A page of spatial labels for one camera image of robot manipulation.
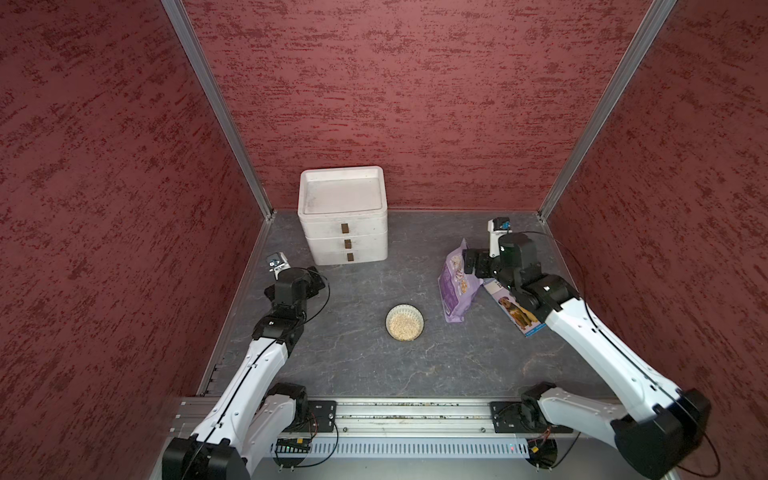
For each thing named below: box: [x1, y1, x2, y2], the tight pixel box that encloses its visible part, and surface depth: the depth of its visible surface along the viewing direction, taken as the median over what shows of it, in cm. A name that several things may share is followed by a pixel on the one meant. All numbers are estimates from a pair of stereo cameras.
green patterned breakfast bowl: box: [385, 303, 425, 342], surface depth 87 cm
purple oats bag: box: [438, 238, 484, 323], surface depth 86 cm
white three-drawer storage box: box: [298, 166, 388, 265], surface depth 96 cm
